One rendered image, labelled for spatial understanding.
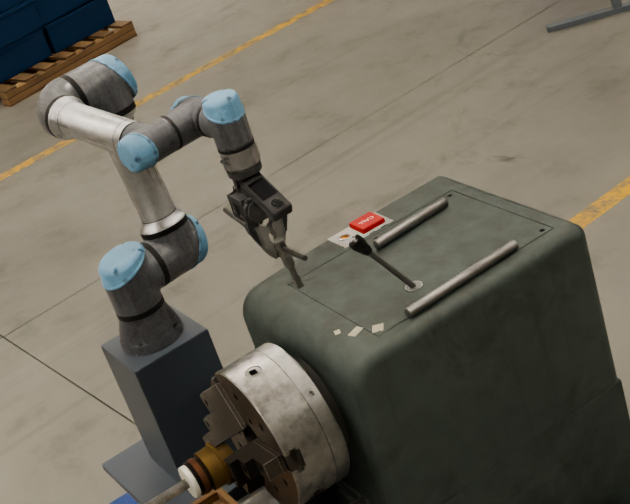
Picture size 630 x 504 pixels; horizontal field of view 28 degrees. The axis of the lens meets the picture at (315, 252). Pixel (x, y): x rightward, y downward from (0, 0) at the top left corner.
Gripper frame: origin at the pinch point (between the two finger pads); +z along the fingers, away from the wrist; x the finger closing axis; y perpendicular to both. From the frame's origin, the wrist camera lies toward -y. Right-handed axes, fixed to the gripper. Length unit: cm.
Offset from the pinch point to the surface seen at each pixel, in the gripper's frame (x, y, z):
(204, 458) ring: 34.6, -13.5, 23.9
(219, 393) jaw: 24.7, -6.5, 17.4
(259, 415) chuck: 23.8, -21.9, 16.4
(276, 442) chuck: 23.9, -25.6, 21.1
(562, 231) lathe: -46, -33, 10
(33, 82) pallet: -138, 646, 134
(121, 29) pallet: -221, 666, 132
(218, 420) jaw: 27.8, -9.2, 21.0
